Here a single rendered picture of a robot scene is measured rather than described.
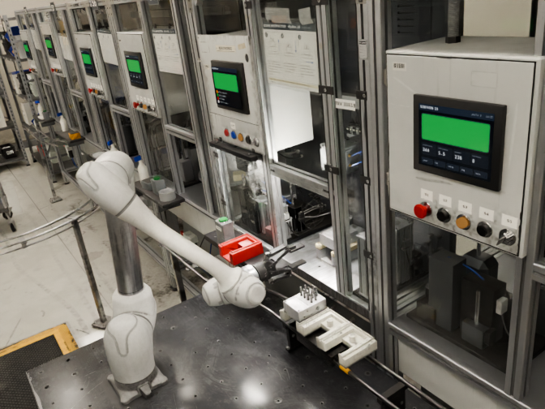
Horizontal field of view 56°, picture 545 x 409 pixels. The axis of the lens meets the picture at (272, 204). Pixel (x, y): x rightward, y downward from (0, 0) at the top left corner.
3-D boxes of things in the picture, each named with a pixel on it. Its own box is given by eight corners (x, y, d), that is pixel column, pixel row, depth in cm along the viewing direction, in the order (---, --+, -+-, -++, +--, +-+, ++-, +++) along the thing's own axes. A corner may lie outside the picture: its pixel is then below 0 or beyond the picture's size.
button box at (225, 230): (216, 242, 241) (213, 219, 236) (231, 236, 245) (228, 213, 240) (225, 247, 235) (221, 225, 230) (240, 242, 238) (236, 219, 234)
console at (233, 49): (208, 139, 237) (191, 36, 218) (259, 124, 250) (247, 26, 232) (257, 157, 204) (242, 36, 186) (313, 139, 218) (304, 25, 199)
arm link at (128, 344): (109, 388, 184) (93, 338, 175) (117, 355, 200) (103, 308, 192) (154, 380, 185) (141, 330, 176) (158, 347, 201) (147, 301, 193)
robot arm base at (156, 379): (126, 413, 179) (122, 401, 177) (106, 379, 197) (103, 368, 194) (173, 388, 188) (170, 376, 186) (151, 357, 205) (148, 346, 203)
